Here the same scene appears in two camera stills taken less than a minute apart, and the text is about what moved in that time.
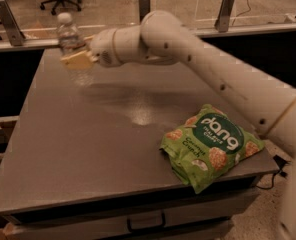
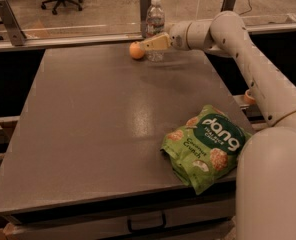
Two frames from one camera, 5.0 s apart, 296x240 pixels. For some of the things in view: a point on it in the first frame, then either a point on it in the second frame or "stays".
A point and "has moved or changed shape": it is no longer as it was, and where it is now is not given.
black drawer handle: [147, 228] stays
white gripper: [103, 47] -> [178, 36]
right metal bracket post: [222, 21] stays
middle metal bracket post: [144, 5] stays
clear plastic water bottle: [71, 41] has moved or changed shape
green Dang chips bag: [207, 144] stays
